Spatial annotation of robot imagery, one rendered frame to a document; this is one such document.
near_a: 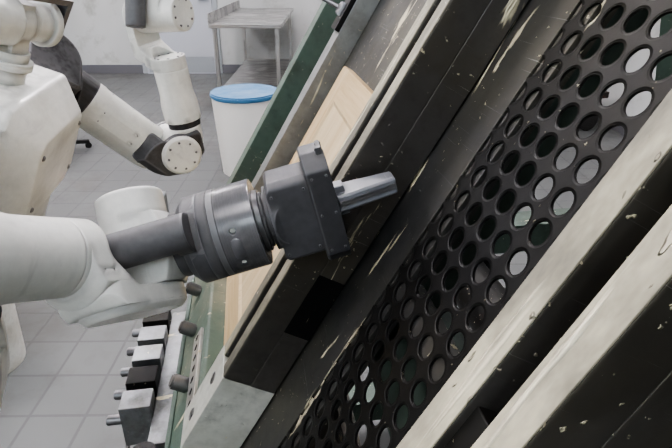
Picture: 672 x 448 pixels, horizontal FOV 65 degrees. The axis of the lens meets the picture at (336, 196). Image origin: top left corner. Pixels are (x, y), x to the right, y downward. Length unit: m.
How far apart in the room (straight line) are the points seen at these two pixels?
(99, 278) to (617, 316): 0.37
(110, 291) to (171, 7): 0.65
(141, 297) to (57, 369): 1.98
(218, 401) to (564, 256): 0.52
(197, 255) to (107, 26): 7.87
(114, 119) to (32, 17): 0.30
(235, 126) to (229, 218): 3.33
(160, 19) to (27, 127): 0.37
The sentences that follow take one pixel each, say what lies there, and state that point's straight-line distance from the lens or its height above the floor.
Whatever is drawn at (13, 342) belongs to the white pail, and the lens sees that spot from 2.49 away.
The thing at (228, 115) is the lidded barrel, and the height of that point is 0.49.
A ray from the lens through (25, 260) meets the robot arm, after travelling 0.42.
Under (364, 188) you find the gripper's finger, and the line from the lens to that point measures 0.51.
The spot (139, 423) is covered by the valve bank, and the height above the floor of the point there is 0.73.
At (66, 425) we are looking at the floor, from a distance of 2.21.
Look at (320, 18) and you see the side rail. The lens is 1.28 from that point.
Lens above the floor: 1.48
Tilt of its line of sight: 24 degrees down
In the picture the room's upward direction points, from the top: straight up
